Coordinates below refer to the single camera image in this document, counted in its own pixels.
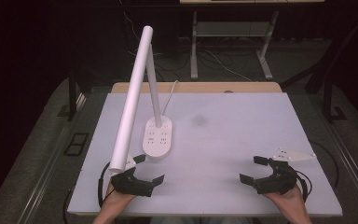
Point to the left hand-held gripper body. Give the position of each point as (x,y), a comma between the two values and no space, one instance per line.
(132,184)

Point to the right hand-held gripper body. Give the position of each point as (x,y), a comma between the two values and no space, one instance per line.
(278,182)

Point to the white desk lamp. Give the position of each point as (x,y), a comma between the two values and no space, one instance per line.
(131,102)

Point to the person's right hand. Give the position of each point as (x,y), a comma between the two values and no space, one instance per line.
(289,199)

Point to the person's left hand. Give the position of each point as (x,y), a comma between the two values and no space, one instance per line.
(115,200)

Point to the white table mat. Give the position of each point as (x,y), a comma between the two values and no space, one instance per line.
(223,140)

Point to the black metal stand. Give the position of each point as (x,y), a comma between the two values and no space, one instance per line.
(72,93)
(327,93)

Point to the black floor socket frame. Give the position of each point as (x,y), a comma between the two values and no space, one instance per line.
(76,144)

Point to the grey metal desk frame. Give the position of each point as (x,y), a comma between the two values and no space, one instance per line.
(194,53)

